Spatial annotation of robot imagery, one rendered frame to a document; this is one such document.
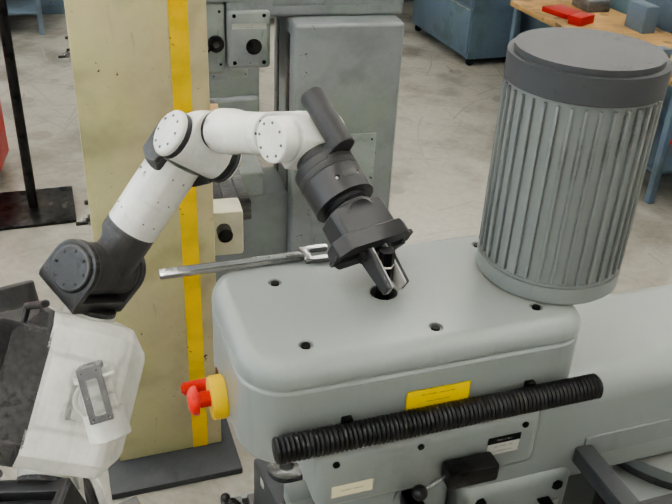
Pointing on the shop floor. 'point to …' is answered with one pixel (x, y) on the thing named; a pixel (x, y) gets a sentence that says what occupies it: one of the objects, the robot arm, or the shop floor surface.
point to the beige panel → (190, 458)
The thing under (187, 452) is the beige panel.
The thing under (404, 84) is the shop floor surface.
